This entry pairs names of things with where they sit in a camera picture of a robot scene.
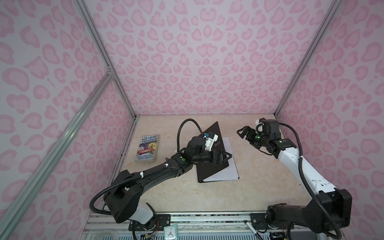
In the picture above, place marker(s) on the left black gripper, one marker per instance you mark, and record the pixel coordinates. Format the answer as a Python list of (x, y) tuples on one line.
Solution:
[(219, 156)]

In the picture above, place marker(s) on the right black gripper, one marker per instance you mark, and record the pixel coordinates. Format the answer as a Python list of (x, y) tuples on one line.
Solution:
[(249, 138)]

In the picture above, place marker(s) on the white printed sheet back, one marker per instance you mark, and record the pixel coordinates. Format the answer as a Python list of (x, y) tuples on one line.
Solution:
[(228, 174)]

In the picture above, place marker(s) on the black file folder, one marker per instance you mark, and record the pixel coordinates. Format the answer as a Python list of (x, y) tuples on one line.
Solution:
[(208, 169)]

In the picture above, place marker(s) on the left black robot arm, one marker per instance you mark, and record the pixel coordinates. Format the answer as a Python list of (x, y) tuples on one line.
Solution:
[(121, 199)]

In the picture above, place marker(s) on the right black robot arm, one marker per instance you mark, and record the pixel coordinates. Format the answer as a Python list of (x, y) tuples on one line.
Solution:
[(329, 209)]

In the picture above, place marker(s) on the colourful paperback book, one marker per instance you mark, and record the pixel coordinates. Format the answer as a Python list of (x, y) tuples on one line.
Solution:
[(147, 150)]

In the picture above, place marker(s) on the small white desk clock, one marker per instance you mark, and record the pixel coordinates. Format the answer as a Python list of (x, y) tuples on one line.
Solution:
[(170, 232)]

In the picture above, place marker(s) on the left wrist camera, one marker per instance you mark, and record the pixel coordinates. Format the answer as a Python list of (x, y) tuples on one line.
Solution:
[(210, 139)]

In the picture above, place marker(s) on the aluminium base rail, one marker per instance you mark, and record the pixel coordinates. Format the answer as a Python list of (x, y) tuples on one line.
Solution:
[(197, 226)]

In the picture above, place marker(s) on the aluminium diagonal frame bar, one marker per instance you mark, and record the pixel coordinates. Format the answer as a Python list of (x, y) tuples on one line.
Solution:
[(20, 205)]

